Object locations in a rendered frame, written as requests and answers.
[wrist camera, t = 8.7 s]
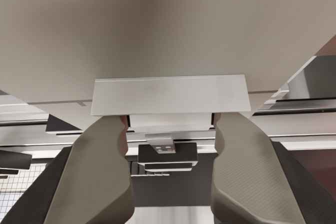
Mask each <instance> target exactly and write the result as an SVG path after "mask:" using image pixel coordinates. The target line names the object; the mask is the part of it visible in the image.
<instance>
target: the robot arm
mask: <svg viewBox="0 0 336 224"><path fill-rule="evenodd" d="M211 125H213V127H214V128H215V129H216V131H215V141H214V149H215V150H216V151H217V153H218V157H216V158H215V160H214V162H213V172H212V182H211V198H210V209H211V212H212V213H213V215H214V216H215V217H216V218H217V219H219V220H220V221H221V222H222V223H219V224H336V199H335V198H334V197H333V196H332V195H331V194H330V193H329V192H328V191H327V190H326V189H325V188H324V187H323V186H322V185H321V184H320V183H319V182H318V180H317V179H316V178H315V177H314V176H313V175H312V174H311V173H310V172H309V171H308V170H307V169H306V168H305V167H304V166H303V165H302V164H301V163H300V162H299V161H298V160H297V159H296V158H295V157H294V156H293V155H292V154H291V153H290V152H289V151H288V150H287V149H286V148H285V147H284V146H283V145H282V144H281V142H280V141H272V140H271V139H270V137H269V136H268V135H267V134H266V133H265V132H264V131H263V130H261V129H260V128H259V127H258V126H257V125H256V124H254V123H253V122H252V121H250V120H249V119H248V118H246V117H245V116H243V115H242V114H240V113H239V112H218V113H211ZM130 127H131V121H130V115H111V116H102V117H101V118H100V119H98V120H97V121H96V122H94V123H93V124H92V125H91V126H89V127H88V128H87V129H86V130H85V131H84V132H83V133H82V134H81V135H80V136H79V137H78V138H77V139H76V140H75V141H74V143H73V144H72V145H71V146H67V147H63V149H62V150H61V151H60V152H59V153H58V154H57V155H56V157H55V158H54V159H53V160H52V161H51V162H50V163H49V165H48V166H47V167H46V168H45V169H44V170H43V171H42V173H41V174H40V175H39V176H38V177H37V178H36V179H35V180H34V182H33V183H32V184H31V185H30V186H29V187H28V188H27V190H26V191H25V192H24V193H23V194H22V195H21V196H20V198H19V199H18V200H17V201H16V202H15V204H14V205H13V206H12V207H11V209H10V210H9V211H8V212H7V214H6V215H5V216H4V218H3V219H2V221H1V222H0V224H125V223H126V222H127V221H128V220H129V219H130V218H131V217H132V216H133V214H134V212H135V202H134V190H133V184H132V178H131V172H130V166H129V162H128V161H127V160H126V159H125V158H124V157H125V155H126V154H127V152H128V150H129V147H128V141H127V135H126V132H127V130H128V129H129V128H130Z"/></svg>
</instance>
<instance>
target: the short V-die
mask: <svg viewBox="0 0 336 224"><path fill-rule="evenodd" d="M84 131H85V130H82V129H80V128H78V127H76V126H74V125H72V124H70V123H67V122H65V121H63V120H61V119H59V118H57V117H55V116H53V115H51V114H49V115H48V120H47V125H46V130H45V132H46V133H49V134H56V136H57V137H79V136H80V135H81V134H82V133H83V132H84ZM213 131H216V129H215V128H214V127H210V128H209V129H208V130H188V131H151V132H135V131H134V130H127V131H126V135H135V134H161V133H187V132H213Z"/></svg>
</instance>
